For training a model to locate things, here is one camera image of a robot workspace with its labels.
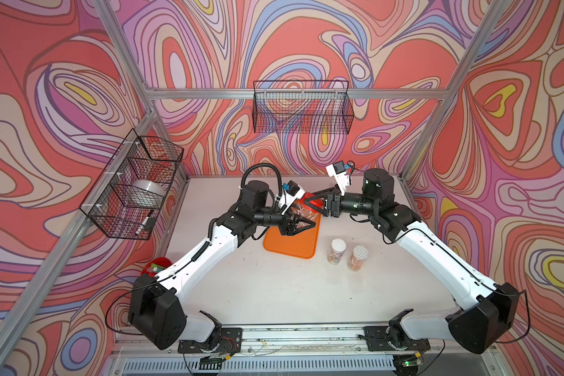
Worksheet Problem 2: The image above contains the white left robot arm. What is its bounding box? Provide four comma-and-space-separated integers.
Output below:
128, 180, 315, 350

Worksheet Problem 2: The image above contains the red pen cup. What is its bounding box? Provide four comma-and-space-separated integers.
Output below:
141, 257, 172, 277

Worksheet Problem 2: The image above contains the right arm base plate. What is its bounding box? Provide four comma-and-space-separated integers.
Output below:
357, 325, 431, 353

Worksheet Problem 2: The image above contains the aluminium frame corner post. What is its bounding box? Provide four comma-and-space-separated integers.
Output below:
399, 0, 504, 182

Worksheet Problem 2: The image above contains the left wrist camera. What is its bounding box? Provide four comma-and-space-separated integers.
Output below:
277, 180, 306, 215

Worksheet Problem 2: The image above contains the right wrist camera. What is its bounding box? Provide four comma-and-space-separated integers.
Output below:
326, 161, 351, 196

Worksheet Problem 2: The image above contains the red lid candy jar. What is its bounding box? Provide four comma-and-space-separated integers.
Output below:
291, 193, 320, 222

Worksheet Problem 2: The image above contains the white bowl in basket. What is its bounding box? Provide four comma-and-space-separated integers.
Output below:
129, 180, 166, 208

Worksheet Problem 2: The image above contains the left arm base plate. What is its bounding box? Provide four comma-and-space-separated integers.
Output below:
178, 327, 243, 355

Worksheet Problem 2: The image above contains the black wire basket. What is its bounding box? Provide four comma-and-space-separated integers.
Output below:
79, 129, 184, 241
252, 78, 355, 135

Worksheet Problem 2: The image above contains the black wire basket back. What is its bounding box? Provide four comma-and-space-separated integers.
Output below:
252, 78, 355, 135

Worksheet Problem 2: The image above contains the orange tray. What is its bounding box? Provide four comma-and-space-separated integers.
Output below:
263, 216, 321, 259

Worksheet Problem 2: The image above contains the black wire basket left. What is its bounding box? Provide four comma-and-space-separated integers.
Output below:
79, 129, 184, 241

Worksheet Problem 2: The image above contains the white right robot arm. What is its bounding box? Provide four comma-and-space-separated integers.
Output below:
304, 169, 521, 354

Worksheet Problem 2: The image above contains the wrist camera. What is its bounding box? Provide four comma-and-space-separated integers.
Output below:
326, 161, 351, 196
277, 180, 306, 215

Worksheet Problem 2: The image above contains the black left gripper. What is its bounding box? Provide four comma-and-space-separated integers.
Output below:
251, 204, 313, 238

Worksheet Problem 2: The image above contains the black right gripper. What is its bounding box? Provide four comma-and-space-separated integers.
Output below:
304, 185, 377, 219

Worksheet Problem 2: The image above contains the black marker in basket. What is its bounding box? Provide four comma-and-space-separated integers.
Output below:
135, 209, 154, 237

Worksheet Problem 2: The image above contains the white lid candy jar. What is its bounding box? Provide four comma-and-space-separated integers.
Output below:
327, 238, 346, 265

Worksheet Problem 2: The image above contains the patterned lid candy jar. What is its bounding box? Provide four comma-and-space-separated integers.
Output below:
348, 245, 369, 272

